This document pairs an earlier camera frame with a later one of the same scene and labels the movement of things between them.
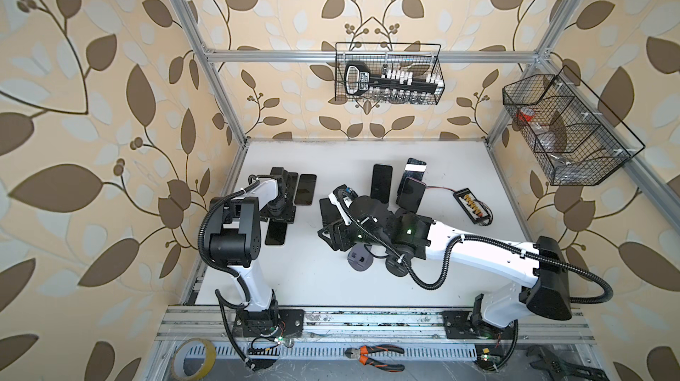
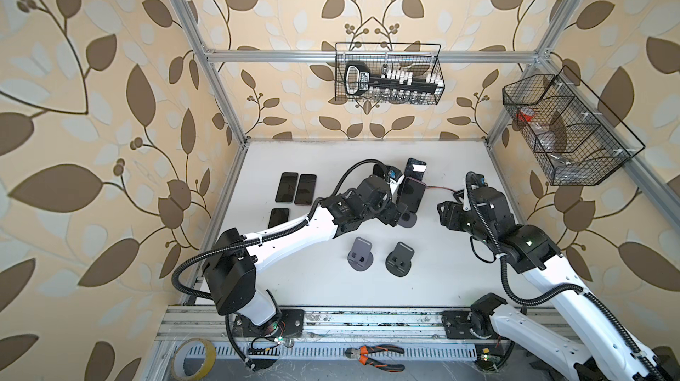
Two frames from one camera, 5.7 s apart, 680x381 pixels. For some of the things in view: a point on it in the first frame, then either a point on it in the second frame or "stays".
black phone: x=305 y=188 stays
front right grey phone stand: x=395 y=264 stays
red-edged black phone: x=411 y=195 stays
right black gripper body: x=350 y=234 -> x=462 y=220
